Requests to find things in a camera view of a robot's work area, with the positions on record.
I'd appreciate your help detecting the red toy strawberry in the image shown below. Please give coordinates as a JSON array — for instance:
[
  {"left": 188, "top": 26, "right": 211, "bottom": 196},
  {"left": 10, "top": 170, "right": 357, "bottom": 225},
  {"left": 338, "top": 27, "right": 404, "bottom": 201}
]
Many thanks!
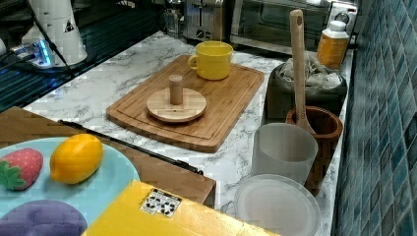
[{"left": 0, "top": 148, "right": 43, "bottom": 191}]

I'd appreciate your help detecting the brown wooden utensil holder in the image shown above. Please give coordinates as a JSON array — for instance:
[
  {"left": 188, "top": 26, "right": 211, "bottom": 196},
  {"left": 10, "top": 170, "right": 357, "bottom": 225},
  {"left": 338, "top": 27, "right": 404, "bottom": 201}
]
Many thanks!
[{"left": 304, "top": 106, "right": 343, "bottom": 196}]

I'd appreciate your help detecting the yellow ceramic mug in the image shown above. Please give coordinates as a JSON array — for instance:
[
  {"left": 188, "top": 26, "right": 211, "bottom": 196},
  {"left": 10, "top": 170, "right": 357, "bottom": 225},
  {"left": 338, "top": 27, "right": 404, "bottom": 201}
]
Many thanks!
[{"left": 188, "top": 41, "right": 233, "bottom": 80}]

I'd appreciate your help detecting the yellow toy lemon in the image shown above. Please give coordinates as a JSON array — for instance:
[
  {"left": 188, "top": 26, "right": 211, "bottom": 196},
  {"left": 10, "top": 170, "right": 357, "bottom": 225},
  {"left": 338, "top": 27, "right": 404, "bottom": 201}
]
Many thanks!
[{"left": 49, "top": 134, "right": 103, "bottom": 184}]

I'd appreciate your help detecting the black cable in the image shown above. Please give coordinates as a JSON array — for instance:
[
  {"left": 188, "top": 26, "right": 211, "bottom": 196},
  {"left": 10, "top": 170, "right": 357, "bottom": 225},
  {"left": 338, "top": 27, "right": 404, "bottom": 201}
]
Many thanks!
[{"left": 26, "top": 0, "right": 75, "bottom": 79}]

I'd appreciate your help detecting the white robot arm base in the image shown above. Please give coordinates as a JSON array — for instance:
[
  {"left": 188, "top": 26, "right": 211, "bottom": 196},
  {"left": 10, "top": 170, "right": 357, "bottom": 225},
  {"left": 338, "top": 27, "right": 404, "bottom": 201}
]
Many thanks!
[{"left": 11, "top": 0, "right": 89, "bottom": 69}]

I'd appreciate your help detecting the glass jar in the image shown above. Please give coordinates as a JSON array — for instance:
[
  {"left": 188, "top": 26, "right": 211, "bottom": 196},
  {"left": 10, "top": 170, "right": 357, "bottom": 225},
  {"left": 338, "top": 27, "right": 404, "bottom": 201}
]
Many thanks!
[{"left": 163, "top": 9, "right": 179, "bottom": 37}]

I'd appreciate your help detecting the pile of tea bags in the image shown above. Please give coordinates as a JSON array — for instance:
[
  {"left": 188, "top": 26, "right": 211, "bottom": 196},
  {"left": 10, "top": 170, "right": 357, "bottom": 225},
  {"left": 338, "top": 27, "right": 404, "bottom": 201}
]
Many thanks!
[{"left": 276, "top": 53, "right": 342, "bottom": 89}]

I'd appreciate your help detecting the stainless toaster oven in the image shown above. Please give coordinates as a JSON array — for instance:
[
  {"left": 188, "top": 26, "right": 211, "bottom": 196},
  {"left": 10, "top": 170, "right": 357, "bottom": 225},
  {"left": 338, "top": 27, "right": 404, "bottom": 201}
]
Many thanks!
[{"left": 230, "top": 0, "right": 359, "bottom": 54}]

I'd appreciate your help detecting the yellow cardboard box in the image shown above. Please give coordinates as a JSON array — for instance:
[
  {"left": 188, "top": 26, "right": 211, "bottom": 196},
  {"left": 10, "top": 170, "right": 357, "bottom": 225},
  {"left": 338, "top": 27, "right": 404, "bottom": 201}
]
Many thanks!
[{"left": 82, "top": 181, "right": 279, "bottom": 236}]

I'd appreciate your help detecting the wooden spoon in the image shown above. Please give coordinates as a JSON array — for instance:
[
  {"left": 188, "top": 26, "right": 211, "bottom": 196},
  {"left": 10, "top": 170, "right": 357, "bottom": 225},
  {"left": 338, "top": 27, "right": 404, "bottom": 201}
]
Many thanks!
[{"left": 290, "top": 9, "right": 314, "bottom": 134}]

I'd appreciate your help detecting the light blue plate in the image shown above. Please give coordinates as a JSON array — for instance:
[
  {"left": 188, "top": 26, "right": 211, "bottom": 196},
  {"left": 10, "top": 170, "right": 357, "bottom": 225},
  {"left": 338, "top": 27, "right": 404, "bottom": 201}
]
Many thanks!
[{"left": 0, "top": 138, "right": 140, "bottom": 224}]

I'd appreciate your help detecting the orange bottle with white cap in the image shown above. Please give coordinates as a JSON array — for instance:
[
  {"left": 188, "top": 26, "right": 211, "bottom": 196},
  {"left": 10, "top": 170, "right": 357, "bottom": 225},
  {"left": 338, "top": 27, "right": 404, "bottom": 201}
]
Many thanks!
[{"left": 317, "top": 21, "right": 349, "bottom": 70}]

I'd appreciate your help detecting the silver toaster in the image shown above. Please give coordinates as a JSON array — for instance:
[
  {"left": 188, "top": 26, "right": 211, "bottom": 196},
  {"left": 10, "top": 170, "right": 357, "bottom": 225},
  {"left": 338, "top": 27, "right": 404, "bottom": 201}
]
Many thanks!
[{"left": 183, "top": 0, "right": 230, "bottom": 41}]

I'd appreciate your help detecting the round wooden lid with knob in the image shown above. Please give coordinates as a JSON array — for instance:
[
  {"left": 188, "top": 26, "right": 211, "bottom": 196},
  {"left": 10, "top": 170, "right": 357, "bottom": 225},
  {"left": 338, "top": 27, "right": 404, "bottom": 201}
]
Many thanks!
[{"left": 147, "top": 75, "right": 207, "bottom": 123}]

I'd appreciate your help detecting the frosted plastic cup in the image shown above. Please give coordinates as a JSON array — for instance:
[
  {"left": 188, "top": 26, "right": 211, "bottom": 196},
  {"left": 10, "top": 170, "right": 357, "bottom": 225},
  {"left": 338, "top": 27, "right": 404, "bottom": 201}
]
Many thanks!
[{"left": 251, "top": 123, "right": 319, "bottom": 185}]

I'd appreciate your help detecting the bamboo cutting board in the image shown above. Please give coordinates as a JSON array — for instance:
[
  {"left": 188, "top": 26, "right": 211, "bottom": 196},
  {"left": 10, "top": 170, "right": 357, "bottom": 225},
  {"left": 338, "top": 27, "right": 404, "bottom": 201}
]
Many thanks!
[{"left": 106, "top": 55, "right": 265, "bottom": 152}]

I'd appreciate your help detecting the purple toy fruit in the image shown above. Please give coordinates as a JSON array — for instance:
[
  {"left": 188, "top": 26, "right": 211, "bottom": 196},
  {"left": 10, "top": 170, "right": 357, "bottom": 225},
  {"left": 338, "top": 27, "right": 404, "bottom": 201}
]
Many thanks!
[{"left": 0, "top": 200, "right": 88, "bottom": 236}]

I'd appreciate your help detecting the clear plastic round lid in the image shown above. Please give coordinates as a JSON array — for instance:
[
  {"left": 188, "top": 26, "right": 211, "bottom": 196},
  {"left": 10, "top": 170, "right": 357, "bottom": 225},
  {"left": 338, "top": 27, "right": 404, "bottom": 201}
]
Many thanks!
[{"left": 234, "top": 174, "right": 321, "bottom": 236}]

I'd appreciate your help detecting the black bowl container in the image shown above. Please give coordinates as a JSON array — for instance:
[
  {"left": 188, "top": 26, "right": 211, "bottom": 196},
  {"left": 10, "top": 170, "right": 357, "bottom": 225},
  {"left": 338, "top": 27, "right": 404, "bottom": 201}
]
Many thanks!
[{"left": 263, "top": 65, "right": 347, "bottom": 123}]

